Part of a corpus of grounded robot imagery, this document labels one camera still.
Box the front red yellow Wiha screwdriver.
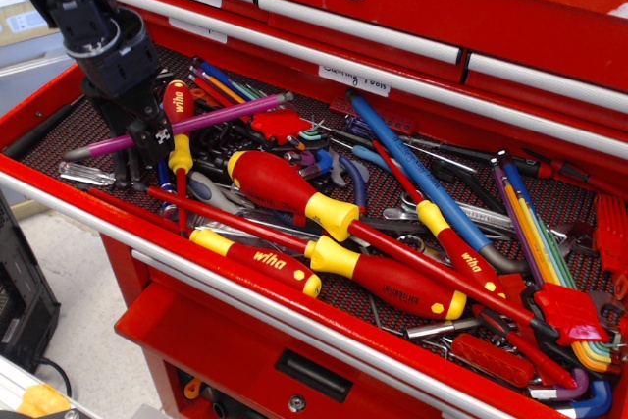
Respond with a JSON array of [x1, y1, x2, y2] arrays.
[[88, 188, 322, 298]]

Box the rainbow hex key set right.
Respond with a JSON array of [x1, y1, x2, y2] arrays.
[[491, 150, 621, 375]]

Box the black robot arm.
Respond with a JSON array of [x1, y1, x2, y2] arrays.
[[29, 0, 174, 165]]

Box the violet Allen key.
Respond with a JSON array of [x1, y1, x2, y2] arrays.
[[62, 91, 294, 162]]

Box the black box on floor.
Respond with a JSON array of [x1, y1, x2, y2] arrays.
[[1, 199, 61, 373]]

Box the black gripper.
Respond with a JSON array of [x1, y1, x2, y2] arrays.
[[68, 7, 175, 165]]

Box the red plastic comb holder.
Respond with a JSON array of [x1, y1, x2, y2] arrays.
[[594, 194, 627, 300]]

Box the rainbow hex key set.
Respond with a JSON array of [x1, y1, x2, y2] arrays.
[[189, 56, 325, 151], [491, 150, 621, 375]]

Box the blue handled pliers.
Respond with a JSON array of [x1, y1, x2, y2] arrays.
[[339, 145, 391, 213]]

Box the large blue Allen key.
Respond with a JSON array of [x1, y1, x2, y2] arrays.
[[345, 89, 530, 275]]

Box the silver socket extension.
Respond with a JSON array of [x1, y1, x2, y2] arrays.
[[403, 318, 480, 340]]

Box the small red yellow Wiha screwdriver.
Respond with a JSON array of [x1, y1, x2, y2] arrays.
[[162, 79, 195, 236]]

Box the blue holder black hex keys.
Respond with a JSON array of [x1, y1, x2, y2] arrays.
[[112, 147, 144, 190]]

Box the big red yellow screwdriver upper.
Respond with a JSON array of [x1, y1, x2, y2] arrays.
[[228, 150, 558, 340]]

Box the big red yellow screwdriver lower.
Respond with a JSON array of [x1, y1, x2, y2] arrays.
[[147, 186, 467, 320]]

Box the big red yellow screwdriver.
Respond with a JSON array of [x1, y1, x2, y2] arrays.
[[228, 150, 558, 340], [147, 186, 467, 320]]

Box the rainbow hex key set left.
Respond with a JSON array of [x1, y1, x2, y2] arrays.
[[189, 56, 325, 151]]

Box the clear handle screwdriver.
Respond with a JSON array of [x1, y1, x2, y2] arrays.
[[58, 161, 147, 191]]

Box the red bit holder bar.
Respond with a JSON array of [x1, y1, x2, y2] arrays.
[[451, 334, 536, 388]]

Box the red tool chest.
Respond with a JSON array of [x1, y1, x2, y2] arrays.
[[1, 0, 627, 418]]

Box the white cutting tools label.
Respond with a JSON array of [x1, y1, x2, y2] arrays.
[[318, 65, 391, 97]]

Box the right red yellow Wiha screwdriver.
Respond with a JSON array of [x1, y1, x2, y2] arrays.
[[373, 141, 505, 298]]

